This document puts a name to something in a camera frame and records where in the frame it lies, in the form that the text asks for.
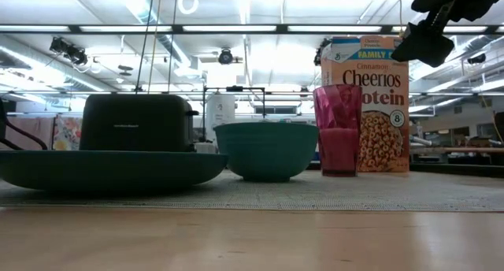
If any black two-slot toaster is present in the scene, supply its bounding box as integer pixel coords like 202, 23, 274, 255
79, 93, 200, 153

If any white cylindrical tank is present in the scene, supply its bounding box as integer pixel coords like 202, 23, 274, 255
204, 92, 236, 144

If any background wooden table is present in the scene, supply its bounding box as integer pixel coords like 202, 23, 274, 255
409, 146, 504, 154

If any floral patterned cloth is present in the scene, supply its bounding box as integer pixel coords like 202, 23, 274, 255
53, 115, 83, 151

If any pink faceted plastic tumbler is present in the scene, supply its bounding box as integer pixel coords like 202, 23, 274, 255
313, 84, 363, 178

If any grey woven placemat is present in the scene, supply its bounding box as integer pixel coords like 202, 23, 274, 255
0, 169, 504, 212

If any teal plate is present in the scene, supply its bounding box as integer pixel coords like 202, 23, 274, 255
0, 149, 229, 193

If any pink cloth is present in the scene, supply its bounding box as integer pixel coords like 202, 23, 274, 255
6, 117, 54, 150

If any yellow hanging cable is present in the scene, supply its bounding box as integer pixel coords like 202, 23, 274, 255
397, 0, 406, 38

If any black aluminium rig frame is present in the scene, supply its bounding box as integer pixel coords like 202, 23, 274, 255
0, 24, 504, 178

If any black hanging cable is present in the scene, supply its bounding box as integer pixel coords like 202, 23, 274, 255
136, 0, 156, 93
167, 0, 179, 94

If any orange Cheerios Protein cereal box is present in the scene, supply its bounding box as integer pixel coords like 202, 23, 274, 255
321, 35, 410, 173

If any black ceiling device cluster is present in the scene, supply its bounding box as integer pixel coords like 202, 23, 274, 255
49, 36, 88, 66

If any white hanging ring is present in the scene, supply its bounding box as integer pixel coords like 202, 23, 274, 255
177, 0, 200, 15

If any tan hanging cable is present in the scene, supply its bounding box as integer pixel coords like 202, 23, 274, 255
147, 0, 163, 94

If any black ceiling camera with cable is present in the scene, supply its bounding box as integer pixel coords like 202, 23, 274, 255
313, 38, 328, 66

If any teal bowl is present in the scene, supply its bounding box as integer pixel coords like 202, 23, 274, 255
213, 121, 320, 182

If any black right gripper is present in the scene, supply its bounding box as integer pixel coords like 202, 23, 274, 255
391, 0, 504, 67

